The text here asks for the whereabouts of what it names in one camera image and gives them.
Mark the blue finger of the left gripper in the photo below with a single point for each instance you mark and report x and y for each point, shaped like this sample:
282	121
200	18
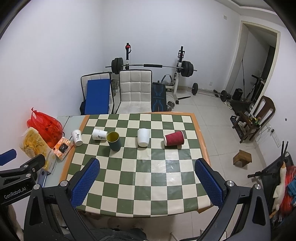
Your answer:
7	156
27	170

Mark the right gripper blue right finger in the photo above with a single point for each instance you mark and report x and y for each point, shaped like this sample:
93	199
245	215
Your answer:
212	182

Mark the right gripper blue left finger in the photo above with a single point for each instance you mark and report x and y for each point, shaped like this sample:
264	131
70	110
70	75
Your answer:
82	181

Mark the white calligraphy paper cup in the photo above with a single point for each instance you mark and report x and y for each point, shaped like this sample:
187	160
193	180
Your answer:
99	135
77	137

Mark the red ribbed paper cup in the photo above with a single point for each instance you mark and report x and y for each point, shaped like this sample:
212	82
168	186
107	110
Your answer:
174	139

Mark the lying white calligraphy paper cup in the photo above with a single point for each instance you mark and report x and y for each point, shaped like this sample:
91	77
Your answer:
99	135

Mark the dark green yellow-lined cup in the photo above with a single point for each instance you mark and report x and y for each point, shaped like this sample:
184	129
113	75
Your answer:
113	140

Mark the plain white cup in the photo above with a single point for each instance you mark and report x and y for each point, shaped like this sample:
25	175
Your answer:
143	137

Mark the yellow floral tissue pack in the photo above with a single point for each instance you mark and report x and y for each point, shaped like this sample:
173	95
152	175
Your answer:
33	144

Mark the small wooden stool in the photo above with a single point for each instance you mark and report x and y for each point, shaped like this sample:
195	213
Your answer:
243	157

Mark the red plastic bag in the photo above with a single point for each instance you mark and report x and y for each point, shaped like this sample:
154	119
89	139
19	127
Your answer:
49	128

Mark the orange wet wipes pack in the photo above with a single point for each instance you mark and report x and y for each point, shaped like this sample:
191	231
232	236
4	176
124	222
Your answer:
62	148

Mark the white goose plush toy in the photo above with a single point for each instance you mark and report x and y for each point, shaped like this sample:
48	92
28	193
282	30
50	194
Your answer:
279	192

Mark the green white checkered tablecloth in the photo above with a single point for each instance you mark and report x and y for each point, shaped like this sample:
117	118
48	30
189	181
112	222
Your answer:
141	182

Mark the dark wooden chair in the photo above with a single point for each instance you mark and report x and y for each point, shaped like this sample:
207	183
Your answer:
247	125

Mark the barbell on floor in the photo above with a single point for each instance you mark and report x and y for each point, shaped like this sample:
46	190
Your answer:
223	95

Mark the blue folded mat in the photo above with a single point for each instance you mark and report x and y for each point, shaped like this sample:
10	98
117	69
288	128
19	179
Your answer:
97	98

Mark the white quilted chair behind mat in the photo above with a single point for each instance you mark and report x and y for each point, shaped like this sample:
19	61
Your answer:
93	76

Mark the black blue weight bench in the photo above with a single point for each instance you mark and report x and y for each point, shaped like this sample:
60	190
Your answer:
159	98

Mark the barbell on rack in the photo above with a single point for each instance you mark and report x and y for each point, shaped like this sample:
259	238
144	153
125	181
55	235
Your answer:
186	69

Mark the white weight rack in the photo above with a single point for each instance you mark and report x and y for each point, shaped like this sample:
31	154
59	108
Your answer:
174	83

